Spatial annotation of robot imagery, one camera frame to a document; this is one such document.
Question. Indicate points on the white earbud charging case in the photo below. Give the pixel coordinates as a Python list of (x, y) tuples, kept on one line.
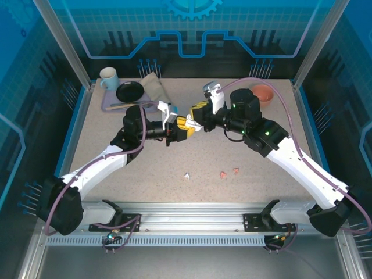
[(194, 123)]

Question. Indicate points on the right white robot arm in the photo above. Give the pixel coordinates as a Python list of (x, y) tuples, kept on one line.
[(305, 174)]

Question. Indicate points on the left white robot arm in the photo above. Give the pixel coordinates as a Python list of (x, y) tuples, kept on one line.
[(93, 171)]

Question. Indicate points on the terracotta pink bowl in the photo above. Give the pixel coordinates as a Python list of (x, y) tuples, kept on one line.
[(263, 94)]

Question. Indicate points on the light wooden chopstick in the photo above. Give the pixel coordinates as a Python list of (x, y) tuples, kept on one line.
[(116, 107)]

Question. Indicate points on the black round plate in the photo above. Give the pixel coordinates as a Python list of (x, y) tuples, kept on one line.
[(130, 92)]

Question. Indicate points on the lilac serving tray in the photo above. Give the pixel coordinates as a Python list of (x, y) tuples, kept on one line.
[(109, 100)]

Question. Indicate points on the beige folded cloth napkin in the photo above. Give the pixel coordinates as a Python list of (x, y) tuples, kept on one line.
[(154, 87)]

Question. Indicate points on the white paper scrap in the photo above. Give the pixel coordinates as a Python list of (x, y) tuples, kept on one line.
[(187, 176)]

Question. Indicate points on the light blue mug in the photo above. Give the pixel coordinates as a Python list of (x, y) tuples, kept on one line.
[(110, 80)]

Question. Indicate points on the pink paper scrap left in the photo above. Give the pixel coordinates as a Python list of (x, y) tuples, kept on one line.
[(223, 174)]

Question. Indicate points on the pink paper scrap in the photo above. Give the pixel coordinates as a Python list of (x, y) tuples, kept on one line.
[(236, 171), (223, 174)]

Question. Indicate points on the pink paper scrap right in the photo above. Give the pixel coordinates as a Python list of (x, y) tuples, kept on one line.
[(236, 171)]

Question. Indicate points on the small controller board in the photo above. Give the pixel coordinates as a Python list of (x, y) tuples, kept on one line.
[(112, 236), (279, 237)]

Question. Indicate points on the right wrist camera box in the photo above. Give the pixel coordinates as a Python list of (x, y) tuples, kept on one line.
[(216, 100)]

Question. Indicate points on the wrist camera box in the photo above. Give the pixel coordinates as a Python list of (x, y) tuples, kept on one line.
[(167, 112), (216, 100)]

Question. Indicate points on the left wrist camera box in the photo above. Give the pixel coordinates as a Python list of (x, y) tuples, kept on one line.
[(167, 112)]

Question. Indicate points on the aluminium side frame rail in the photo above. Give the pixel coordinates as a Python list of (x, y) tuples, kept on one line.
[(312, 136), (74, 136)]

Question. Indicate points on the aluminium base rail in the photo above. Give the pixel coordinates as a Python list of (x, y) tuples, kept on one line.
[(189, 216)]

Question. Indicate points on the aluminium frame post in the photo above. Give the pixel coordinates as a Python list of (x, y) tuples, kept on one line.
[(316, 43), (67, 49)]

